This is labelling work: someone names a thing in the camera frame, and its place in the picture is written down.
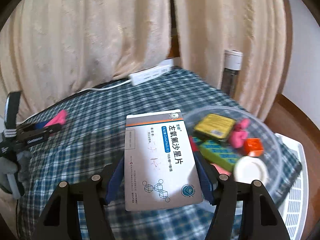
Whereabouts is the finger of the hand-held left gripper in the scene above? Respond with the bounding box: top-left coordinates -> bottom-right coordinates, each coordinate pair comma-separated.
16,122 -> 50,134
24,123 -> 63,145

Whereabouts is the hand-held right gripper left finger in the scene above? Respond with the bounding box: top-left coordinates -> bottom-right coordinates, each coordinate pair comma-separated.
35,155 -> 125,240

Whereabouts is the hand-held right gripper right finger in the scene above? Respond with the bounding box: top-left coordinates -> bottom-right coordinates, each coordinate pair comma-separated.
194,152 -> 287,240

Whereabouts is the pink building block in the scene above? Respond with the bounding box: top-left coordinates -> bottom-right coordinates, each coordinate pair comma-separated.
212,164 -> 234,178

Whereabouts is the large pink fabric band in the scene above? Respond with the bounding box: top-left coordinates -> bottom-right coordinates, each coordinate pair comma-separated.
44,109 -> 68,130

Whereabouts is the white round lid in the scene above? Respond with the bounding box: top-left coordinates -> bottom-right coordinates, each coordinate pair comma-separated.
234,156 -> 268,184

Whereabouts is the white medicine box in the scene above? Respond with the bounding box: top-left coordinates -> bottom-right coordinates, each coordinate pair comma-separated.
125,109 -> 203,212

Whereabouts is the yellow green sponge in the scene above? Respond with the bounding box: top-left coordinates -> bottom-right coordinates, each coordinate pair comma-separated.
194,113 -> 237,142

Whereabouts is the small pink fabric band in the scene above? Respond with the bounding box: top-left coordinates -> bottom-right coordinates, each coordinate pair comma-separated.
229,119 -> 250,149

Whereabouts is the orange building block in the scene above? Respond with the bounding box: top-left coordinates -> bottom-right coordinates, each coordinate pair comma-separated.
244,138 -> 264,157

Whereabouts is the clear plastic bowl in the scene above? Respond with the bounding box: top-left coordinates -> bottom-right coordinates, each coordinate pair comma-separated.
185,106 -> 284,198

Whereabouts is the person's left hand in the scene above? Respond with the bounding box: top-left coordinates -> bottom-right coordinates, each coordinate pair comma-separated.
0,150 -> 32,200

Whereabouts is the white slatted plastic basket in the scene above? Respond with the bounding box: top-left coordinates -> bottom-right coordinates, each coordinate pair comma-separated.
275,132 -> 306,240

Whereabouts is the cream patterned curtain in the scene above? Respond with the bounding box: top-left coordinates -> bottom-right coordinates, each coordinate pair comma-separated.
170,0 -> 293,120
0,0 -> 179,125

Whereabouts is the white power strip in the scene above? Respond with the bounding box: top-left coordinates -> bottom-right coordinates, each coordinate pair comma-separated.
128,65 -> 173,86

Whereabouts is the white tower appliance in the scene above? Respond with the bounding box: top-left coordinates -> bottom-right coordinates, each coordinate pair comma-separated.
221,49 -> 243,99

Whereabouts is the white power cable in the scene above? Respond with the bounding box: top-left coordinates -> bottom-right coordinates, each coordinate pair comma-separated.
75,79 -> 132,94

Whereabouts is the brown wooden door frame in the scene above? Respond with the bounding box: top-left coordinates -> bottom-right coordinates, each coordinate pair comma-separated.
281,0 -> 293,95

